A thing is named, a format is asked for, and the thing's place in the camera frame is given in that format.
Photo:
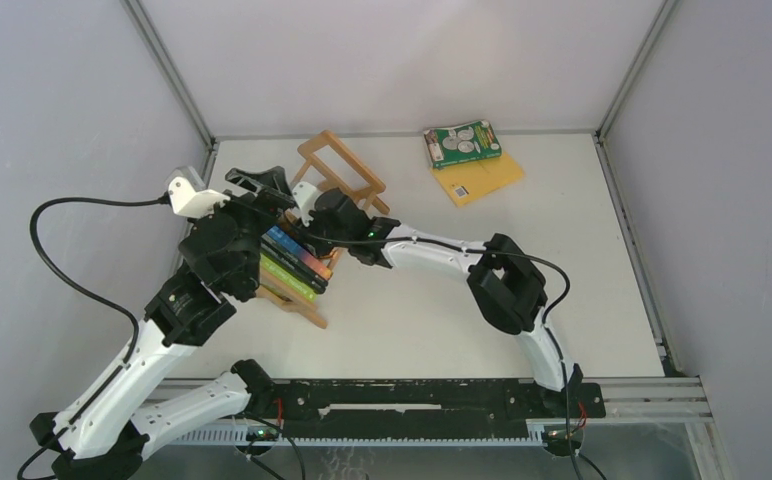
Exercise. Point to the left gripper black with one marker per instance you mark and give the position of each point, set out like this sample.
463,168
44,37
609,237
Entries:
268,194

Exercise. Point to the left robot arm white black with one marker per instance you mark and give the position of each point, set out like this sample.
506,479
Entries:
110,430

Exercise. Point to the blue Jane Eyre book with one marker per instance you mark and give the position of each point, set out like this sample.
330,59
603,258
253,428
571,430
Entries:
300,252

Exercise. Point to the white cable duct strip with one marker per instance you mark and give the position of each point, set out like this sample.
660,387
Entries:
243,435

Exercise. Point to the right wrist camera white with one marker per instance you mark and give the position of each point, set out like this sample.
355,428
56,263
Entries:
305,196

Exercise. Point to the Alice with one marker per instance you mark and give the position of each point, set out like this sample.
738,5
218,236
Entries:
291,260

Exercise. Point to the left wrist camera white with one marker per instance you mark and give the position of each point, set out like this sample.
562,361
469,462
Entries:
189,196

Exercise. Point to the green Macmillan book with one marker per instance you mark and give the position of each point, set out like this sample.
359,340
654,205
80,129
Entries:
460,144

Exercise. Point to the light green paperback book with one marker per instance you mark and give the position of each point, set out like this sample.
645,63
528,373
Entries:
275,274

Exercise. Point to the orange booklet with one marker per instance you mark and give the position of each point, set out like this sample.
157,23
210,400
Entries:
293,226

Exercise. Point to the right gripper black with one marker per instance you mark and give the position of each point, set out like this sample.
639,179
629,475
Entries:
313,246

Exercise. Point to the wooden book rack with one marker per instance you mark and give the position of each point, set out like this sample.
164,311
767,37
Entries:
316,171

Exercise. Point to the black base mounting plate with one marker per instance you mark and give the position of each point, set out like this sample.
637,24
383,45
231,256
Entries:
428,408

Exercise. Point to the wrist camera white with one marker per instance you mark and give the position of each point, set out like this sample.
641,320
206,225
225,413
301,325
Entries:
189,196
305,196

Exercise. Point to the thin dark book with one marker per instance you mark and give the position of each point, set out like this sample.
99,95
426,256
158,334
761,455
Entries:
319,289

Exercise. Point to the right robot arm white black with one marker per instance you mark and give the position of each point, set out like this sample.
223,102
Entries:
507,284

